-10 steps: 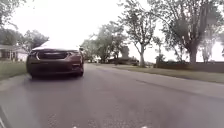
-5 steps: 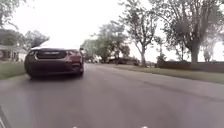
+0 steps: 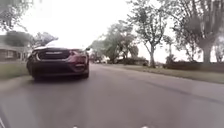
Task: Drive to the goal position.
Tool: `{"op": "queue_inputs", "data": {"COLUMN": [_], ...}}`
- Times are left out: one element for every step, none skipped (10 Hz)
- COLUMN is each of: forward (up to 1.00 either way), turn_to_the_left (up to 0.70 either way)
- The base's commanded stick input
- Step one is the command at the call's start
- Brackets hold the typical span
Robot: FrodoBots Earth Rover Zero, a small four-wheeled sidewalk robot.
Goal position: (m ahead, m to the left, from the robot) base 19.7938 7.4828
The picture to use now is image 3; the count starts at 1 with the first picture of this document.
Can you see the distant low house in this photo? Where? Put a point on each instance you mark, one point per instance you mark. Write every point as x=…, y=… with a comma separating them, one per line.
x=133, y=61

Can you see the group of trees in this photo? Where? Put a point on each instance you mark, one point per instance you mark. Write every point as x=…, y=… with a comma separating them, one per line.
x=116, y=43

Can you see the grey asphalt road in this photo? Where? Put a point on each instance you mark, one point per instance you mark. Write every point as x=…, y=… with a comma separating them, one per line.
x=126, y=100

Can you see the tree with pale trunk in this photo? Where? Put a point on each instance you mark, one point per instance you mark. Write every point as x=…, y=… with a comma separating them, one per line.
x=152, y=53

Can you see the dark red car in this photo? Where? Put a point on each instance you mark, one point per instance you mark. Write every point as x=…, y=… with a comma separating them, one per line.
x=58, y=61

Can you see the small thin tree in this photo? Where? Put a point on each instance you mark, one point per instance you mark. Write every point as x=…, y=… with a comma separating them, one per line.
x=170, y=50

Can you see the grass verge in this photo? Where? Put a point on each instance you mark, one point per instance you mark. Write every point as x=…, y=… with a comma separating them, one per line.
x=186, y=74

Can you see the low dark hedge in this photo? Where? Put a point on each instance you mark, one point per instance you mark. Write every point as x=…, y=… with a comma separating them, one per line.
x=196, y=66

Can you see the large dark tree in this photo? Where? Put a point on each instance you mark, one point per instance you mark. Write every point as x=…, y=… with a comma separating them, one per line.
x=206, y=50

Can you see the trees behind house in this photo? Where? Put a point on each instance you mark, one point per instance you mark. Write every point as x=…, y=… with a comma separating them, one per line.
x=20, y=38

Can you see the grass strip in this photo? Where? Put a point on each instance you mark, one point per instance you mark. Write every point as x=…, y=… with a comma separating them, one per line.
x=11, y=70

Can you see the overhanging leafy tree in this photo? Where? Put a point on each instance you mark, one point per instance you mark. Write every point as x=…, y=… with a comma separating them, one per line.
x=10, y=13

